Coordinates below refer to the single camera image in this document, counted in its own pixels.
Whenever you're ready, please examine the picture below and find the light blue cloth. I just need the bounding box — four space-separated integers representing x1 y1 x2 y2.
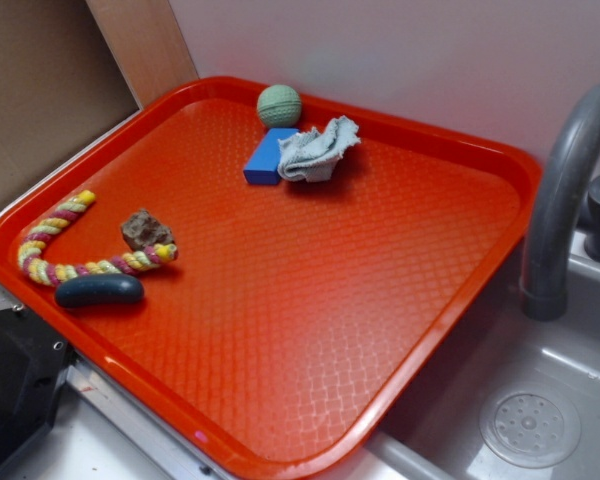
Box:
277 116 361 183

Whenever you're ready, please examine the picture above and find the red plastic tray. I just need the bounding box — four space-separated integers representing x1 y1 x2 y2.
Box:
0 77 541 479

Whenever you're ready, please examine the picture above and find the blue rectangular block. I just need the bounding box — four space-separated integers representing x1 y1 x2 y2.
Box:
243 128 299 186

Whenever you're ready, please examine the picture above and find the green textured ball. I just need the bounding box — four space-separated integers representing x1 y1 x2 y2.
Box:
256 85 302 128

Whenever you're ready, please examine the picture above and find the brown rock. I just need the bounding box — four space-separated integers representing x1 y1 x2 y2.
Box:
120 208 175 251

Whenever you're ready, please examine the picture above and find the dark blue oblong toy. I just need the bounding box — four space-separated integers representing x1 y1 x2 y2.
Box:
54 274 145 308

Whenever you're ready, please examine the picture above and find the grey sink basin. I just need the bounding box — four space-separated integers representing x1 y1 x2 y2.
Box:
368 253 600 479

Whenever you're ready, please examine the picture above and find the grey sink faucet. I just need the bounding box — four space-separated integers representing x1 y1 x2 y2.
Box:
520 84 600 321

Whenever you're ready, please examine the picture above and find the sink drain strainer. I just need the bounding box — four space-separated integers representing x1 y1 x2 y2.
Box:
479 382 581 469

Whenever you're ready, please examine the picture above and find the brown cardboard panel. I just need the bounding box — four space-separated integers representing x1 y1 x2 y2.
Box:
0 1 197 212

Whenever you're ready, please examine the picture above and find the black box device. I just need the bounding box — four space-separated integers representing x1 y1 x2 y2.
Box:
0 305 72 475

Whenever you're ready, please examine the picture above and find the multicolour braided rope toy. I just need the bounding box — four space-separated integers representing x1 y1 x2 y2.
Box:
17 190 179 287

